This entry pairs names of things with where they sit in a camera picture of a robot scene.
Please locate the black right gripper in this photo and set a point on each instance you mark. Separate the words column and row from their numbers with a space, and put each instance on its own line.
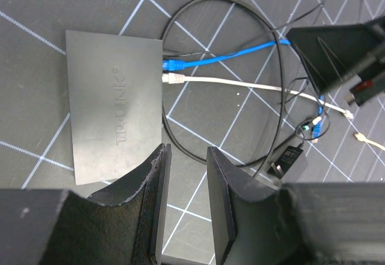
column 332, row 55

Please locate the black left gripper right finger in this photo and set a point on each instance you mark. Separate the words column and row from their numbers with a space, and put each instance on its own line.
column 251, row 223

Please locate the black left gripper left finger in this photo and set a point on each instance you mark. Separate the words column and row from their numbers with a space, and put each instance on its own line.
column 123, row 223

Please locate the black network switch box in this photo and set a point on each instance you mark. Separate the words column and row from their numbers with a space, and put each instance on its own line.
column 115, row 96

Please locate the black power adapter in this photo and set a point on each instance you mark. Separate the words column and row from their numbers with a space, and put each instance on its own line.
column 290, row 165

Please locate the black grid mat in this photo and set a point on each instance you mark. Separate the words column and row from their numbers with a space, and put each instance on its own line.
column 36, row 149

